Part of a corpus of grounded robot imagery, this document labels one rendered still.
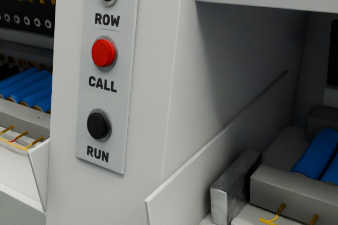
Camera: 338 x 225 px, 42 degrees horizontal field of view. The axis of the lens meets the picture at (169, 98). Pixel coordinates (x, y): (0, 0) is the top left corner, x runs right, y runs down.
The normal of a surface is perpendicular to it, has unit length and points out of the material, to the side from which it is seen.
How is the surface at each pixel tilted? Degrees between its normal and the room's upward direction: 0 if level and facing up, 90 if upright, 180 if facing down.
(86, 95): 90
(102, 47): 90
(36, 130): 108
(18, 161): 18
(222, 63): 90
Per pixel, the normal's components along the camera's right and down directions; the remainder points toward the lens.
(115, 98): -0.58, 0.11
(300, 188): -0.08, -0.89
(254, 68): 0.81, 0.20
